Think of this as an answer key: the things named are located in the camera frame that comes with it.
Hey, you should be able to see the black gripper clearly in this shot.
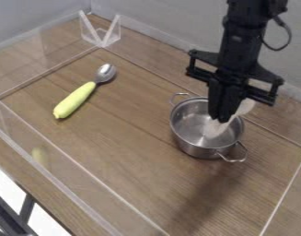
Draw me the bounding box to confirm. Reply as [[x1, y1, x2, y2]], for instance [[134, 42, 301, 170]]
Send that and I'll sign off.
[[185, 24, 284, 123]]

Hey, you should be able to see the silver pot with handles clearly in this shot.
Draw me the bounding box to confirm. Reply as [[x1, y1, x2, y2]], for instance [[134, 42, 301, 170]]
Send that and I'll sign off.
[[169, 92, 248, 163]]

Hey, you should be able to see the plush mushroom toy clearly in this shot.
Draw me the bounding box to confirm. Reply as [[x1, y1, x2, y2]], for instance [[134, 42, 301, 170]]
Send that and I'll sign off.
[[202, 99, 256, 139]]

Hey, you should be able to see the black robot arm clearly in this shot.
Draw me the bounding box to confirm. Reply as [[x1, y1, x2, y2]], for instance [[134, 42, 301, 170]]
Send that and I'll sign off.
[[185, 0, 289, 123]]

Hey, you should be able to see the dark metal table leg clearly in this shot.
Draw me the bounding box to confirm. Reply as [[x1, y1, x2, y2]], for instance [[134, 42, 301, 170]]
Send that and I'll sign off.
[[0, 195, 38, 236]]

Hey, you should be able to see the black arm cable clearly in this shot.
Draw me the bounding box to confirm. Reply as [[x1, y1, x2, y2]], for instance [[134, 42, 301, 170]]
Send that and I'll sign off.
[[260, 15, 293, 52]]

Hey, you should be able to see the spoon with yellow-green handle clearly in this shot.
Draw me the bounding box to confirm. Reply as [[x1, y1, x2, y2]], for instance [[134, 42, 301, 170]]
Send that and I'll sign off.
[[53, 64, 117, 119]]

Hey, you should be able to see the clear acrylic enclosure wall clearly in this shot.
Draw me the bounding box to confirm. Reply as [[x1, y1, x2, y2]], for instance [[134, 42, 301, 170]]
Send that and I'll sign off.
[[0, 16, 301, 236]]

